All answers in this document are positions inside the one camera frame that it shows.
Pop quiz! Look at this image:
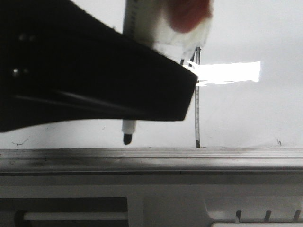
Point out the grey aluminium whiteboard tray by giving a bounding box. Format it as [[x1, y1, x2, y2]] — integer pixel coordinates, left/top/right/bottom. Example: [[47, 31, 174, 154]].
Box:
[[0, 148, 303, 175]]

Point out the white whiteboard surface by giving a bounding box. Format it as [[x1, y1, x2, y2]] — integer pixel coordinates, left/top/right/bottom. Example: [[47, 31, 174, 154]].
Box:
[[0, 0, 303, 149]]

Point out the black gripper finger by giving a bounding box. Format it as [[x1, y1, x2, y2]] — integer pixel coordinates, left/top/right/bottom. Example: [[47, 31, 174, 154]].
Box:
[[0, 0, 197, 132]]

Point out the white whiteboard marker pen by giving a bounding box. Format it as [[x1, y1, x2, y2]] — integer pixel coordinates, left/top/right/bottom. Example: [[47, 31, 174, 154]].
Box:
[[121, 0, 215, 145]]

